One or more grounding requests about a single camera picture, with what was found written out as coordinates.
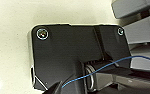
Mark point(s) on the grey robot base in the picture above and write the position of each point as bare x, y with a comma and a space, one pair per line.
61, 53

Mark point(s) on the grey bin green lid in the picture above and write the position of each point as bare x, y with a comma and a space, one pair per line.
142, 28

